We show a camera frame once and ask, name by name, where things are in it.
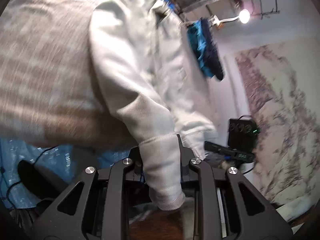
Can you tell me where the light blue folded garment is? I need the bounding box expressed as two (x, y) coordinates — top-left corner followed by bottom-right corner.
(187, 19), (214, 78)

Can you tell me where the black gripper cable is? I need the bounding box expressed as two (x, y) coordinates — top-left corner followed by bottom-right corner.
(0, 144), (61, 210)

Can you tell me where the white clip lamp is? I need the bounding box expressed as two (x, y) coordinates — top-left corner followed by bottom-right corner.
(209, 9), (251, 28)

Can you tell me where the grey and blue hooded jacket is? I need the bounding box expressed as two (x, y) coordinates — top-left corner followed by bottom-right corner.
(89, 0), (217, 211)

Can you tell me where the navy quilted folded jacket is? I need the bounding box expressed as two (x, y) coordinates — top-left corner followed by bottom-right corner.
(200, 18), (224, 81)

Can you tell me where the beige plaid bed cover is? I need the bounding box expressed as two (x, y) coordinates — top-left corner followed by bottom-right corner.
(1, 0), (136, 150)

